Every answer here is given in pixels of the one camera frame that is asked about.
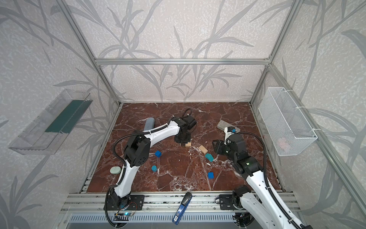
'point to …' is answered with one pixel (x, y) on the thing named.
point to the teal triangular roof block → (209, 157)
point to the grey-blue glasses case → (149, 124)
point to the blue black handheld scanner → (182, 208)
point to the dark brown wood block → (183, 144)
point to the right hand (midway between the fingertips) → (215, 137)
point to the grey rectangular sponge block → (222, 125)
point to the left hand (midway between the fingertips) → (188, 138)
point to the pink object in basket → (283, 144)
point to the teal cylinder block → (154, 168)
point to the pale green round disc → (115, 170)
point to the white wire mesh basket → (288, 129)
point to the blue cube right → (210, 175)
